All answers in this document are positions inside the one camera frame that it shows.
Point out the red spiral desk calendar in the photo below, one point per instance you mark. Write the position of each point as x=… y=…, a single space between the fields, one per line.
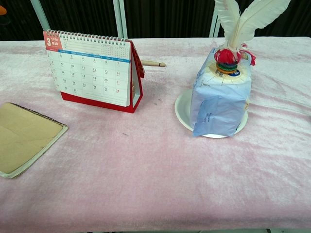
x=92 y=72

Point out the white round plate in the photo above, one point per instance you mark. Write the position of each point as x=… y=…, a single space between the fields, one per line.
x=183 y=109

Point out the pink velvet tablecloth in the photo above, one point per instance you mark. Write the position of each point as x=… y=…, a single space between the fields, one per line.
x=145 y=170

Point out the light blue tissue pack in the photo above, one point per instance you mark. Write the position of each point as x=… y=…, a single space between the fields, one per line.
x=218 y=102

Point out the white feather shuttlecock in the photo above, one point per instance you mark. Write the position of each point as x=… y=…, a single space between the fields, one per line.
x=226 y=57

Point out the black curtain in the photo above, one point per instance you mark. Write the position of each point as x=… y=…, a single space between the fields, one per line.
x=165 y=17

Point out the brown spiral notebook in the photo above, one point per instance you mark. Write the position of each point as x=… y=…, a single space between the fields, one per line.
x=26 y=136

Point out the orange round object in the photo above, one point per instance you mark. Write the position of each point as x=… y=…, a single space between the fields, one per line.
x=2 y=9

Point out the white frame post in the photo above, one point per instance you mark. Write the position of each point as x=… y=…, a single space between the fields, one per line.
x=121 y=18
x=215 y=24
x=40 y=14

